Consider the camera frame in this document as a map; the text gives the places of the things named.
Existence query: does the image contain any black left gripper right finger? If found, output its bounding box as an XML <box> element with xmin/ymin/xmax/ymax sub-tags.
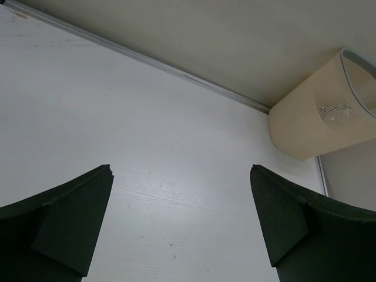
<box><xmin>250</xmin><ymin>164</ymin><xmax>375</xmax><ymax>281</ymax></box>

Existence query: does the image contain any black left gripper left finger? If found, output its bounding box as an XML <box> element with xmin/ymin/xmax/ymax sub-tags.
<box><xmin>1</xmin><ymin>164</ymin><xmax>114</xmax><ymax>281</ymax></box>

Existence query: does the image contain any cream plastic waste bin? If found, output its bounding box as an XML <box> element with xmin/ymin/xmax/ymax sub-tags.
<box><xmin>269</xmin><ymin>48</ymin><xmax>375</xmax><ymax>159</ymax></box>

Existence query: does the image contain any aluminium frame rail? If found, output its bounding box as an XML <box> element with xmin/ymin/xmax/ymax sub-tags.
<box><xmin>1</xmin><ymin>1</ymin><xmax>325</xmax><ymax>196</ymax></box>

